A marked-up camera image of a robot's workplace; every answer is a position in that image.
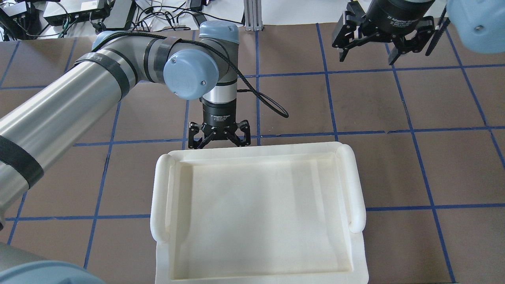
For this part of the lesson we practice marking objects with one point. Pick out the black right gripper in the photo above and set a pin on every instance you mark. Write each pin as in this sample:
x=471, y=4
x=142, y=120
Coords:
x=395, y=15

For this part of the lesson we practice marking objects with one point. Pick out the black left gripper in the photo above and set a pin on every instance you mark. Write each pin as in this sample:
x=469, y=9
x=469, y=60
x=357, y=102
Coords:
x=219, y=114

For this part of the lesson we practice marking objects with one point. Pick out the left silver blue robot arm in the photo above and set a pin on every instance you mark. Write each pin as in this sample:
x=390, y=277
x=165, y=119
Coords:
x=35, y=134

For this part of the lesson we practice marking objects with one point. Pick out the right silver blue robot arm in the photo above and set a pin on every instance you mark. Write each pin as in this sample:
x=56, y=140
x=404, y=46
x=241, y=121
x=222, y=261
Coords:
x=479, y=23

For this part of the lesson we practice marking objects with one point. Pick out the black power brick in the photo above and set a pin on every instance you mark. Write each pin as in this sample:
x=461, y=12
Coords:
x=199, y=18

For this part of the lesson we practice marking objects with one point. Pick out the cream plastic tray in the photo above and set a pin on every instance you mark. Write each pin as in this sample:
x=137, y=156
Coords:
x=281, y=214

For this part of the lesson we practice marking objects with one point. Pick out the aluminium frame post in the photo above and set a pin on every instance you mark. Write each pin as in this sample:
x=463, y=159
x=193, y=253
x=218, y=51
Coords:
x=252, y=15

